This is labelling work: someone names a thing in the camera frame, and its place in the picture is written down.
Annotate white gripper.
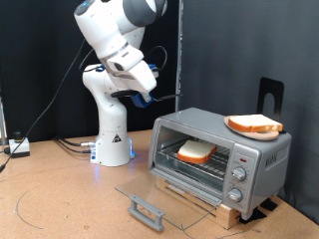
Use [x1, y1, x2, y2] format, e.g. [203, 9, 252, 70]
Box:
[106, 46, 158, 104]

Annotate silver oven knob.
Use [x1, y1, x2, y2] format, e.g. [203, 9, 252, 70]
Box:
[226, 187, 243, 203]
[231, 166, 247, 182]

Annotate silver toaster oven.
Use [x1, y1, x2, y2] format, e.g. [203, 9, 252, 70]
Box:
[148, 108, 293, 221]

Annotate wooden block under oven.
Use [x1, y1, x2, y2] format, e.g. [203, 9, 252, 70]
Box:
[156, 177, 242, 231]

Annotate vertical metal pole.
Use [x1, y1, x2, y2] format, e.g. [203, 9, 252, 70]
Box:
[174, 0, 184, 113]

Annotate grey curtain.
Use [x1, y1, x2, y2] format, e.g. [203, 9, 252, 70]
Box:
[180, 0, 319, 224]

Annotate black curtain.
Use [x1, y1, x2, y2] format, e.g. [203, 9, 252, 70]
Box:
[0, 0, 180, 144]

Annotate black metal bookend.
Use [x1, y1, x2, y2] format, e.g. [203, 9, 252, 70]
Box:
[257, 77, 286, 134]

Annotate grey emergency stop box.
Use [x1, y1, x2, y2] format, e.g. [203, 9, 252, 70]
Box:
[8, 130, 31, 159]

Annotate metal stand leg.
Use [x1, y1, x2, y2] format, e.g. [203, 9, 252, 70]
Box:
[0, 96, 8, 146]

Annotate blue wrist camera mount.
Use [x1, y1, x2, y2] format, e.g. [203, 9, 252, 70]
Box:
[96, 63, 160, 80]

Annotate base cable with silver connector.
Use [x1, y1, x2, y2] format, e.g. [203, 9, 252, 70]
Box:
[54, 135, 98, 149]

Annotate black base cable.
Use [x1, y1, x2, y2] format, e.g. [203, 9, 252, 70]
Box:
[57, 138, 94, 155]

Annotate long black camera cable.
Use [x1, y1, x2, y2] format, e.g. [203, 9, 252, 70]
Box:
[0, 38, 168, 173]

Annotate metal wire oven rack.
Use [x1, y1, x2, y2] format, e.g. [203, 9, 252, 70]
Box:
[157, 137, 231, 180]

